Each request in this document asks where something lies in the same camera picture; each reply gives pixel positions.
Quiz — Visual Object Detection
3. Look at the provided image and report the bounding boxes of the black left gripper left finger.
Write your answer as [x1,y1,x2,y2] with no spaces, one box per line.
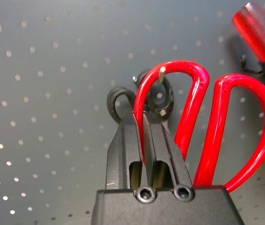
[106,112,145,189]

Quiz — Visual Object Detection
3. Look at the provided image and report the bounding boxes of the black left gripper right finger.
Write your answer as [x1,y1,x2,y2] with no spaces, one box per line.
[143,112,194,188]

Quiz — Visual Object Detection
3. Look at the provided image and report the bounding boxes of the red handled scissors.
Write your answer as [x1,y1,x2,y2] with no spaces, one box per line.
[133,60,265,193]

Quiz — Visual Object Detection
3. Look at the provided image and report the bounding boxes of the dark grey metal pegboard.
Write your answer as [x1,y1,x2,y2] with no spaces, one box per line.
[0,0,265,225]

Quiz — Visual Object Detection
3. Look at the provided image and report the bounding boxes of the silver scissors peg hook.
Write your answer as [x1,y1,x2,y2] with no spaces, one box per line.
[132,66,168,117]

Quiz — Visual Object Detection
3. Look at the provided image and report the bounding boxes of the black handled scissors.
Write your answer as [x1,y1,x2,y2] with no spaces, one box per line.
[106,69,176,124]

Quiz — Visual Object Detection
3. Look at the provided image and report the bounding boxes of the red transparent handled screwdriver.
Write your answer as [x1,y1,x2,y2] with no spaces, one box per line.
[232,2,265,63]

